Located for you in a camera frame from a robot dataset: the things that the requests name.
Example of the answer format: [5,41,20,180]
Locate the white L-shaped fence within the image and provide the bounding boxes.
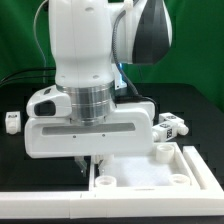
[0,146,224,219]

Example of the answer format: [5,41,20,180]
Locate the white hanging cable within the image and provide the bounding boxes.
[32,0,51,84]

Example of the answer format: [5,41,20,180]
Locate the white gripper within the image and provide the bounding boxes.
[24,101,155,175]

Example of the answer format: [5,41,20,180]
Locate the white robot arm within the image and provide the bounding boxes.
[24,0,172,165]

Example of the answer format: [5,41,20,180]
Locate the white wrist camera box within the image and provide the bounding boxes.
[26,85,72,118]

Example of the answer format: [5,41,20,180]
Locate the white square table top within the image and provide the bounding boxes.
[89,142,201,191]

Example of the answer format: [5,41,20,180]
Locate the black cables on table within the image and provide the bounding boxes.
[0,66,58,88]

